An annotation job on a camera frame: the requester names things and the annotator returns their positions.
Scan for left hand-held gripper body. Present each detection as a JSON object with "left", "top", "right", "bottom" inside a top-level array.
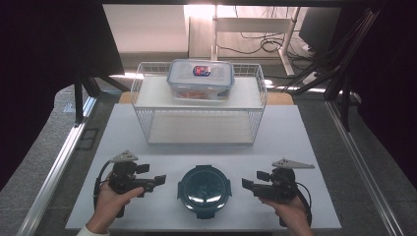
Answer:
[{"left": 107, "top": 149, "right": 155, "bottom": 219}]

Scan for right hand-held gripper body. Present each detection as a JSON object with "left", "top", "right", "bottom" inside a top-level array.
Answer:
[{"left": 254, "top": 157, "right": 316, "bottom": 203}]

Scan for dark round lid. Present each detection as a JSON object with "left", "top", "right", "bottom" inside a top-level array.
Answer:
[{"left": 176, "top": 164, "right": 233, "bottom": 220}]

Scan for white wire shelf rack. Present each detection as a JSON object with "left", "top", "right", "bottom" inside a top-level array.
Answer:
[{"left": 130, "top": 61, "right": 268, "bottom": 147}]

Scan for rectangular clear food container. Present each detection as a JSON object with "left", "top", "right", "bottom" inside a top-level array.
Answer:
[{"left": 165, "top": 58, "right": 236, "bottom": 102}]

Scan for person's right hand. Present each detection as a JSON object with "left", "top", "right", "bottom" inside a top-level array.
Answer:
[{"left": 260, "top": 196, "right": 315, "bottom": 236}]

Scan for person's left hand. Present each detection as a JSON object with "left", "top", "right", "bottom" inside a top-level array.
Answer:
[{"left": 86, "top": 181, "right": 146, "bottom": 234}]

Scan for wooden table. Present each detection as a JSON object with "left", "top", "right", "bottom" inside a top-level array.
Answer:
[{"left": 117, "top": 90, "right": 295, "bottom": 106}]

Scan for black metal stand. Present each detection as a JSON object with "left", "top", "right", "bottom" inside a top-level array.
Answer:
[
  {"left": 283, "top": 8, "right": 383, "bottom": 132},
  {"left": 72, "top": 73, "right": 132, "bottom": 128}
]

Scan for black monitor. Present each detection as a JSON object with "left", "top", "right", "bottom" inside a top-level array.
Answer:
[{"left": 298, "top": 7, "right": 342, "bottom": 54}]

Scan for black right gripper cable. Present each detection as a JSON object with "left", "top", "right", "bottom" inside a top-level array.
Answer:
[{"left": 294, "top": 181, "right": 313, "bottom": 228}]

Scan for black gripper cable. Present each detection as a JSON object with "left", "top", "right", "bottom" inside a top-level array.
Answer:
[
  {"left": 92, "top": 159, "right": 115, "bottom": 210},
  {"left": 294, "top": 181, "right": 313, "bottom": 228}
]

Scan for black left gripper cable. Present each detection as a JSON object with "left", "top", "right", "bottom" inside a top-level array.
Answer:
[{"left": 92, "top": 159, "right": 115, "bottom": 210}]

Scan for aluminium rail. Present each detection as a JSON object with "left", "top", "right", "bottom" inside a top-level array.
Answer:
[
  {"left": 324, "top": 97, "right": 405, "bottom": 236},
  {"left": 15, "top": 95, "right": 98, "bottom": 236}
]

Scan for black floor cables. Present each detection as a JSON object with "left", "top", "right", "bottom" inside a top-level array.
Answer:
[{"left": 215, "top": 5, "right": 318, "bottom": 62}]

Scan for white desk frame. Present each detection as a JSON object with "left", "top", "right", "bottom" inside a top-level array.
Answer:
[{"left": 210, "top": 5, "right": 302, "bottom": 77}]

